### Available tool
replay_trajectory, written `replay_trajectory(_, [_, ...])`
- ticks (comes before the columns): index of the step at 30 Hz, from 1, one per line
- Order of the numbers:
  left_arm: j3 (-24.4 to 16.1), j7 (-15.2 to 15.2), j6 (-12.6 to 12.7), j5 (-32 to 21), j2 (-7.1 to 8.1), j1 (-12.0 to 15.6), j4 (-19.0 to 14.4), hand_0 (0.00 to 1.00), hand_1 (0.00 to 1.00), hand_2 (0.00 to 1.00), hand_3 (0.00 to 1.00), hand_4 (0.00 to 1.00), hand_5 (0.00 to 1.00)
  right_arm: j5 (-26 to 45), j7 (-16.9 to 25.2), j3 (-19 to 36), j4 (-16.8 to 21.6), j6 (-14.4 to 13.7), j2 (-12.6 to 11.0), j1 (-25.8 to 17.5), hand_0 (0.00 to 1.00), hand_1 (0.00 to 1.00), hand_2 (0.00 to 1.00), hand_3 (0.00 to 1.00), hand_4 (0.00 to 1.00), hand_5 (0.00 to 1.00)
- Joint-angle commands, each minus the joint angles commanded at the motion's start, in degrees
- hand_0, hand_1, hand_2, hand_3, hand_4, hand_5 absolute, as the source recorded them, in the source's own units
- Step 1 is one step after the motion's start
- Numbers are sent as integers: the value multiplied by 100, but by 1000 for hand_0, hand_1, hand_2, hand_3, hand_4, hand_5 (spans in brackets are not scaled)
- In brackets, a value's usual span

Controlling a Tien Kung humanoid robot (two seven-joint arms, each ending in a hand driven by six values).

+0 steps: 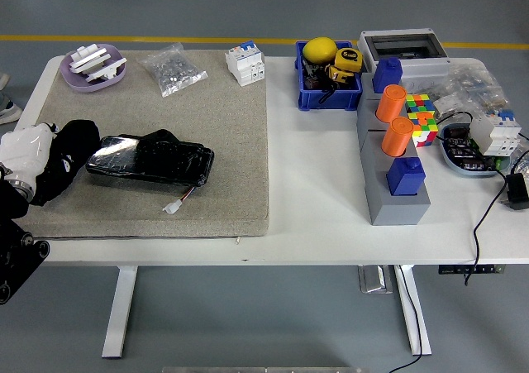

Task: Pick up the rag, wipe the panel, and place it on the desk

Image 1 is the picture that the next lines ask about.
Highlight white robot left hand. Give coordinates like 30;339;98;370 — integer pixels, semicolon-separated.
0;122;75;184

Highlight black power adapter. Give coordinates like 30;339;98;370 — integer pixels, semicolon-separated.
501;173;529;212

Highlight colourful puzzle cube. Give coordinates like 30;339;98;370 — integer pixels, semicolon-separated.
407;112;440;148
404;93;437;116

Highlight orange cylinder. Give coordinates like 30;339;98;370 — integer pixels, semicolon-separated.
380;116;415;158
374;84;408;124

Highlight grey-brown mat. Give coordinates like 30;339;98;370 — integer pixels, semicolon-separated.
14;49;272;240

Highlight grey block holder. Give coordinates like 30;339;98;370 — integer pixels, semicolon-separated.
355;73;431;227

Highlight black glossy panel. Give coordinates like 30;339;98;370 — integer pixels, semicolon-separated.
85;128;216;189

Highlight blue block with knob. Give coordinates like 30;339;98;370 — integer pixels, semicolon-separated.
386;156;427;198
371;56;403;95

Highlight black floor cable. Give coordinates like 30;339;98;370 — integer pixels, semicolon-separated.
388;264;425;373

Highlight clear bag of metal parts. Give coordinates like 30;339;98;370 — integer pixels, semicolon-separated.
136;41;209;98

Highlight white circuit breaker blue switches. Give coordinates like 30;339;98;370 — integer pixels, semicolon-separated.
224;40;266;88
470;110;522;157

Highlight purple plastic tray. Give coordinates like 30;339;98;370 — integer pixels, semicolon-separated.
60;44;127;93

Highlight white plastic bracket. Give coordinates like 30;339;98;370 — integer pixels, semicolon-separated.
68;44;111;74
84;57;128;83

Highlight yellow ball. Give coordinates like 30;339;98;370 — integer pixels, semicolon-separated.
302;36;338;65

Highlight white table leg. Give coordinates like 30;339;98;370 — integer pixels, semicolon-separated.
394;264;433;356
102;265;139;359

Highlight grey electrical enclosure box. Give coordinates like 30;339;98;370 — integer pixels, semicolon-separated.
357;28;451;97

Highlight yellow tape measure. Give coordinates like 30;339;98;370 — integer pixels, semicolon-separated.
333;47;363;73
326;65;353;85

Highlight white connector with coloured wires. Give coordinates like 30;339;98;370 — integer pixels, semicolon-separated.
161;186;195;216

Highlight metal floor plate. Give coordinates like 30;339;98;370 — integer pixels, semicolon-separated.
357;265;393;294

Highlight blue plastic bin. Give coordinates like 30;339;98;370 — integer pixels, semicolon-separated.
294;40;365;112

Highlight table control panel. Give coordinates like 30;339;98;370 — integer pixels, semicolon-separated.
438;264;506;275

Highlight black electronic modules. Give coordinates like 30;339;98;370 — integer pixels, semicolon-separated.
444;127;497;171

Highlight light blue tray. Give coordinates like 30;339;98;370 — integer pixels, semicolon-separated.
437;122;513;179

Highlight black rag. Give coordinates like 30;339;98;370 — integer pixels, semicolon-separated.
31;119;102;208

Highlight black adapter cable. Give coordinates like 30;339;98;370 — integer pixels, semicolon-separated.
436;111;513;287

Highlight dark tool in bin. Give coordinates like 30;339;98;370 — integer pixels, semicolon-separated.
302;57;331;92

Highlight clear bags of small parts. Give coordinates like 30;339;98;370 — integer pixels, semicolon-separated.
433;60;509;120

